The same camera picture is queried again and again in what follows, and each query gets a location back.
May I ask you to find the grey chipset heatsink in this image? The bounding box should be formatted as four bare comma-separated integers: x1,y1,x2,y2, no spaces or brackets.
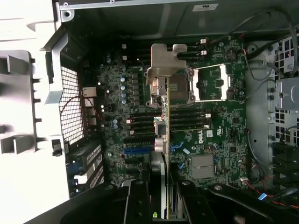
190,154,215,179

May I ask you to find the blue expansion slot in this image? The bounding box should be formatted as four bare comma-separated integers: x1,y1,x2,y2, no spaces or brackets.
123,147,155,156

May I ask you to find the green motherboard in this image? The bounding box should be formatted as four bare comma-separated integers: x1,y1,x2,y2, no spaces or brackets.
79,35,250,194

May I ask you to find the CPU socket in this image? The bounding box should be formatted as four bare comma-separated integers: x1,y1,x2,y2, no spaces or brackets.
168,66,195,105

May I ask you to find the metal socket cover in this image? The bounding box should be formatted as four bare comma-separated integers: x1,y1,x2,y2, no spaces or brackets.
191,64,231,102

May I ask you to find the metal disk bay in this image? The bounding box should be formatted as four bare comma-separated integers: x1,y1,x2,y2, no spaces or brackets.
245,37,299,187

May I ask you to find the grey plastic parts rack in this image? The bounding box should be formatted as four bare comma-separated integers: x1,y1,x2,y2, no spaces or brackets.
0,49,39,156

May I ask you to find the black open PC case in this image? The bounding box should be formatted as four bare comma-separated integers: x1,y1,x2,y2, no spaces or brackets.
39,0,299,224

